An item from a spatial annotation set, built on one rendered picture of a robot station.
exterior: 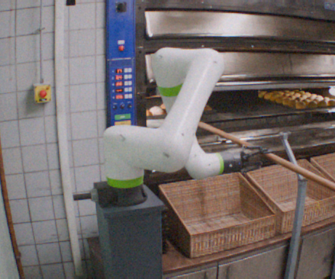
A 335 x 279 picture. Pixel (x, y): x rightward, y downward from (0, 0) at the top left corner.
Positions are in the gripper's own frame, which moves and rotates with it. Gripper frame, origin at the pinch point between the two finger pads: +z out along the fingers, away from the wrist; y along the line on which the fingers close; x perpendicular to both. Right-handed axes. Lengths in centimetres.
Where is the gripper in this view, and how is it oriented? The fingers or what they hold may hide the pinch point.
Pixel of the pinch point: (267, 155)
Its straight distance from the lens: 201.1
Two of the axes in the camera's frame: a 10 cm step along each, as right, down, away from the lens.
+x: 3.9, 2.3, -8.9
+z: 9.2, -1.1, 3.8
